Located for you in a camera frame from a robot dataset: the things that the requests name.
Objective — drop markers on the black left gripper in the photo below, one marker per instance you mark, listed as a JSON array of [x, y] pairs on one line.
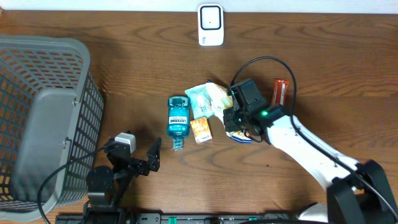
[[153, 158]]

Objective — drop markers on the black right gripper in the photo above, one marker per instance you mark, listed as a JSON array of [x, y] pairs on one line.
[[227, 119]]

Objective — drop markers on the yellow snack bag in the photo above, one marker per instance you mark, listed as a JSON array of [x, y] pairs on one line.
[[219, 102]]

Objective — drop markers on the red orange snack bar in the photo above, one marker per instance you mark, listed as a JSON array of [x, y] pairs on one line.
[[279, 92]]

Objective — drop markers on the pale teal snack packet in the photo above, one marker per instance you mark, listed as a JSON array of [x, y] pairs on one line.
[[200, 101]]

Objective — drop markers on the teal mouthwash bottle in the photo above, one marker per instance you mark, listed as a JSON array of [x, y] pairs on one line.
[[178, 121]]

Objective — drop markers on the small orange snack packet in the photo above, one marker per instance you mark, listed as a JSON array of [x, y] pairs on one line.
[[201, 130]]

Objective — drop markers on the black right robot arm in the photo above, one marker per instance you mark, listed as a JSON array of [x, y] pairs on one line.
[[355, 192]]

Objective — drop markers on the white barcode scanner box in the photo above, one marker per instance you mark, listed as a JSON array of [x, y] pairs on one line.
[[210, 25]]

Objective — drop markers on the grey plastic lattice basket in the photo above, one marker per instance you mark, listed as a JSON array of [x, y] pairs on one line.
[[51, 112]]

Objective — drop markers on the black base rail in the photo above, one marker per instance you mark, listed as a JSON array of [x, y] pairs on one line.
[[156, 218]]

